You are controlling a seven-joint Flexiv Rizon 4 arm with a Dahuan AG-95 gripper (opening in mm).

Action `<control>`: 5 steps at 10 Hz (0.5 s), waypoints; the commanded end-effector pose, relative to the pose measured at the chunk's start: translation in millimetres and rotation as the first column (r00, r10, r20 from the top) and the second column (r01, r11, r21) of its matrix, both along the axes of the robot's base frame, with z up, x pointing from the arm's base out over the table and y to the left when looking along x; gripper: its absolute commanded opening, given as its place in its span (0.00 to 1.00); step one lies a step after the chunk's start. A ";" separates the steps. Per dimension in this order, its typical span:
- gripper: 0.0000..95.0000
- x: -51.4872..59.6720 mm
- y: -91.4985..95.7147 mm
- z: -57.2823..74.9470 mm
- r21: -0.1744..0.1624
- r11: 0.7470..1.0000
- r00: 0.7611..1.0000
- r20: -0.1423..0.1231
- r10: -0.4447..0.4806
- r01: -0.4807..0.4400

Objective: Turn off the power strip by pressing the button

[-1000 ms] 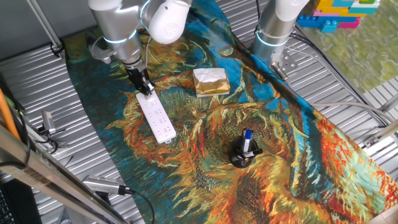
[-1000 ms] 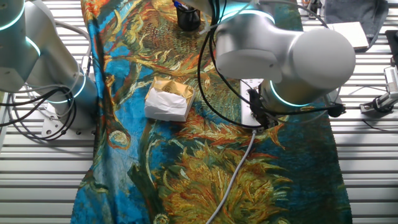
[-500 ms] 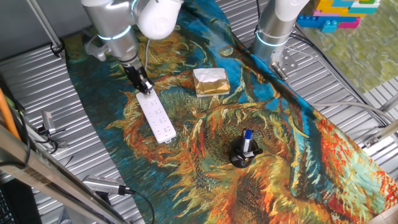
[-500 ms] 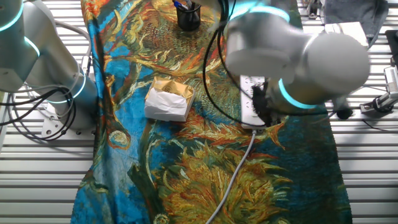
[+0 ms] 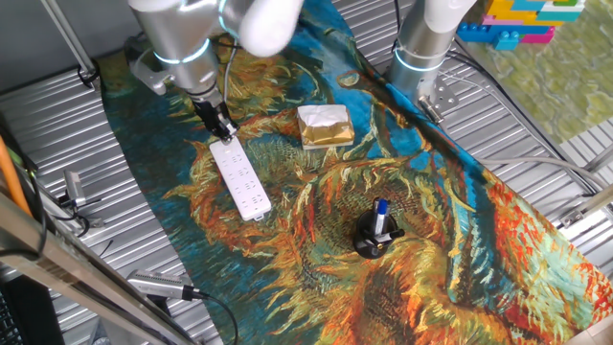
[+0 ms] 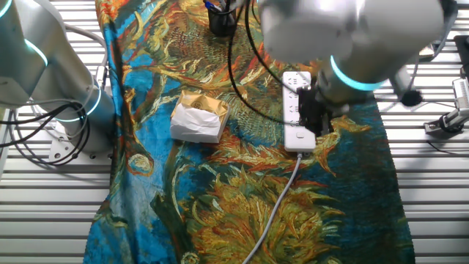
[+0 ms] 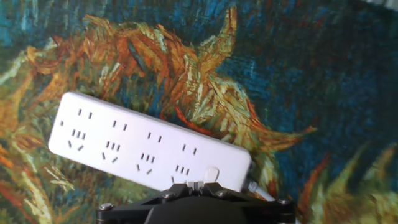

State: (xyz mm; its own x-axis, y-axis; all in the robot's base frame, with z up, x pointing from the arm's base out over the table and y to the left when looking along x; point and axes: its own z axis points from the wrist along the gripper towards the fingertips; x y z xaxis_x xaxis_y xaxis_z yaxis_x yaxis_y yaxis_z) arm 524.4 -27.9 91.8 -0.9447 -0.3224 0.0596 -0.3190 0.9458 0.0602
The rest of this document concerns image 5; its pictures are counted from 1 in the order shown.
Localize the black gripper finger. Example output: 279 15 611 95
219 113 239 144
208 113 224 140

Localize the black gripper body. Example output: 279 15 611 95
190 90 230 127

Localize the white power strip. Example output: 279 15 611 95
209 136 273 222

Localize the gold tissue box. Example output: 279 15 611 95
296 103 356 150

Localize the thin silver rod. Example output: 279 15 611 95
40 0 101 90

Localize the sunflower painting cloth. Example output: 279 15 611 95
98 0 613 345

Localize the blue capped marker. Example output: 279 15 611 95
373 197 389 236

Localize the black pen holder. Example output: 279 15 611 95
352 210 399 261

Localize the black marker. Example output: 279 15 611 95
375 228 406 243

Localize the orange pole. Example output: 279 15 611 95
0 136 33 217

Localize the black monitor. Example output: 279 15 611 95
0 275 66 345

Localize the colourful toy brick stack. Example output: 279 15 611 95
455 0 586 52

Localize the green patterned mat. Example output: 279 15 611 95
466 0 613 145

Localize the aluminium profile bar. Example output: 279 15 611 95
556 184 613 230

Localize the grey power strip cable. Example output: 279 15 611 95
220 43 239 145

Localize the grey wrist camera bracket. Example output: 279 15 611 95
124 35 174 96

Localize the small grey camera on mount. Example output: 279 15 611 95
57 171 104 229

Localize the long silver depth camera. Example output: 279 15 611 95
126 268 202 302

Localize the black depth camera cable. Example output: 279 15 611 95
191 289 239 345

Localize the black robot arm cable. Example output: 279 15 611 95
390 0 402 42

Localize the metal frame beam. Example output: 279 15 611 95
0 191 198 345

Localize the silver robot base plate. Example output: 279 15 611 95
415 76 461 127

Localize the grey floor cable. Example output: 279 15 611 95
478 156 610 191

